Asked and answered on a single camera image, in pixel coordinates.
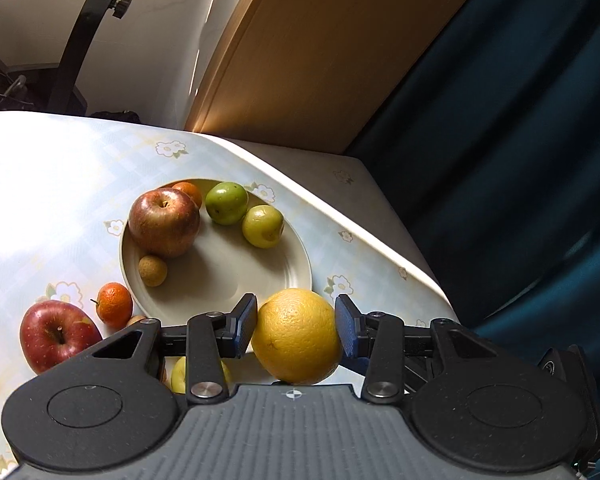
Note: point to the cream ceramic plate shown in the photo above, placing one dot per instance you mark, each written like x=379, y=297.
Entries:
x=216, y=272

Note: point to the brown longan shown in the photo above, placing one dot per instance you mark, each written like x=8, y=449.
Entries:
x=153, y=270
x=135, y=319

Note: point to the floral checkered tablecloth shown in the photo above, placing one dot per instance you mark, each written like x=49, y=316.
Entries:
x=67, y=184

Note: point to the small yellow orange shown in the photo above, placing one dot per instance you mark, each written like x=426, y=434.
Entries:
x=178, y=382

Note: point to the large yellow orange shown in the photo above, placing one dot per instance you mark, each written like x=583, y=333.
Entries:
x=296, y=339

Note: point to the black exercise bike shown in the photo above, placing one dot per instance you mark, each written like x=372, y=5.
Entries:
x=43, y=46

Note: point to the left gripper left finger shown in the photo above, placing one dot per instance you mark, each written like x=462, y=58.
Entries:
x=205, y=340

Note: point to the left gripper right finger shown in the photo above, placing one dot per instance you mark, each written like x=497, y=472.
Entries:
x=392, y=357

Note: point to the yellow-green guava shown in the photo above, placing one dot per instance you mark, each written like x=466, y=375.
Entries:
x=263, y=226

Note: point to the dark red apple lower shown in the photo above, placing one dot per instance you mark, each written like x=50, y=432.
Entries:
x=53, y=331

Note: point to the tangerine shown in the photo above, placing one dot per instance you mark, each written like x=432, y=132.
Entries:
x=191, y=191
x=114, y=305

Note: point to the dark green round fruit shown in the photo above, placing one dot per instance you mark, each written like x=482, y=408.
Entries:
x=226, y=203

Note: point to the wooden cabinet panel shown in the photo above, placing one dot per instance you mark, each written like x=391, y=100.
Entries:
x=310, y=73

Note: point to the dark teal curtain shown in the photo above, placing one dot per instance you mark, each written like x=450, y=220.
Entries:
x=489, y=151

